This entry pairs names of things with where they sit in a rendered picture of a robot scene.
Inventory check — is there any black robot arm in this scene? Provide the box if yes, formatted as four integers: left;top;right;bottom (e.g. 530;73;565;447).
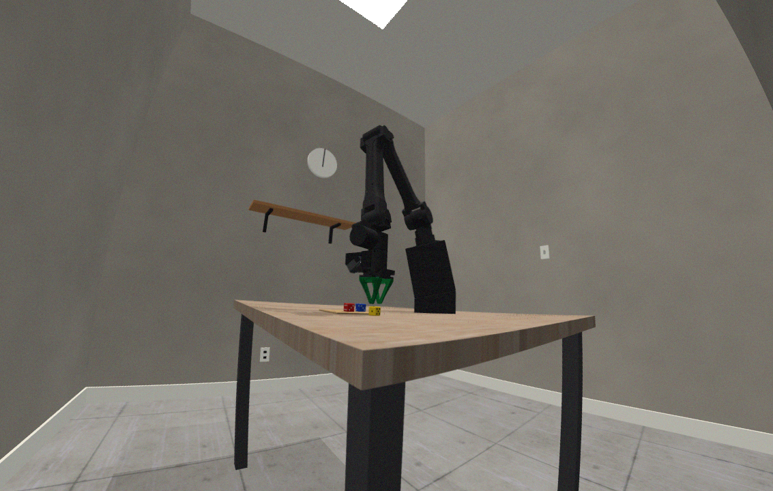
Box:
345;125;437;273

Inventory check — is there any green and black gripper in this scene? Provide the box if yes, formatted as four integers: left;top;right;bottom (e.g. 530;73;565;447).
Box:
358;250;395;304

